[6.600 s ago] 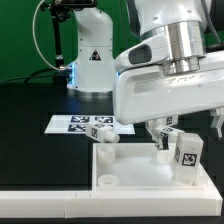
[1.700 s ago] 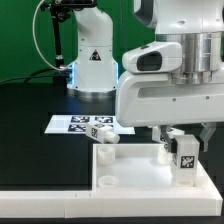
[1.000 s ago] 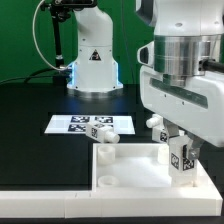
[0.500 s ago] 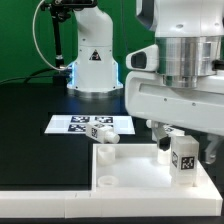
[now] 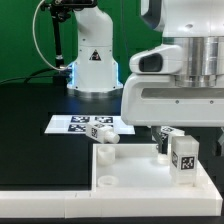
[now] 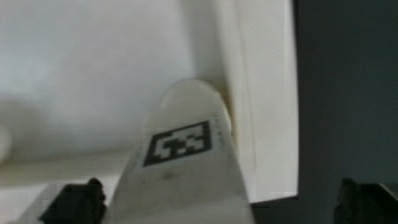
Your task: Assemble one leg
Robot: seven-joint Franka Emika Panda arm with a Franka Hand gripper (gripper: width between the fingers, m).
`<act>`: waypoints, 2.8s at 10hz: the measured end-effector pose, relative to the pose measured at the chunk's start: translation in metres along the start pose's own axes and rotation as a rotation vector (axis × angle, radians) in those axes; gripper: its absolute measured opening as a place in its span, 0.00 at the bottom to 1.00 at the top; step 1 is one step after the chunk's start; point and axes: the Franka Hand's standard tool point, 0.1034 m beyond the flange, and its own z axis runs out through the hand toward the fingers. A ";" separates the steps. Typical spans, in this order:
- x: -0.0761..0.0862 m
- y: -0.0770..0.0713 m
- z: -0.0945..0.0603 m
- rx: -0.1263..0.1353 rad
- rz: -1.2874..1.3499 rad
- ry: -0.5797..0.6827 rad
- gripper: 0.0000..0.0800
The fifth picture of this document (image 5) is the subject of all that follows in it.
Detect black camera stand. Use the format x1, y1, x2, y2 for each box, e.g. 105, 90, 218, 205
40, 0, 98, 87

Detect white L-shaped obstacle fence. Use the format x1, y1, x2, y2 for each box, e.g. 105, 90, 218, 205
0, 184, 223, 218

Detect white marker sheet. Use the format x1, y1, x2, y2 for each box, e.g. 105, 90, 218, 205
45, 115, 135, 135

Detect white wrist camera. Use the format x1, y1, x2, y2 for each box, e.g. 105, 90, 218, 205
129, 44, 183, 75

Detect white cable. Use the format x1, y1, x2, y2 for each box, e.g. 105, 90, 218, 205
31, 0, 72, 72

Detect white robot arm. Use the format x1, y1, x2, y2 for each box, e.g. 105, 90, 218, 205
121, 0, 224, 135

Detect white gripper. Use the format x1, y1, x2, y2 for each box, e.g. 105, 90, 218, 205
121, 74, 224, 154

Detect black cables on table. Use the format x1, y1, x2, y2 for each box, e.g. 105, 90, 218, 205
0, 68, 58, 86

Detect white square tabletop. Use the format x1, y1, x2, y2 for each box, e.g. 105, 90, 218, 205
92, 144, 220, 201

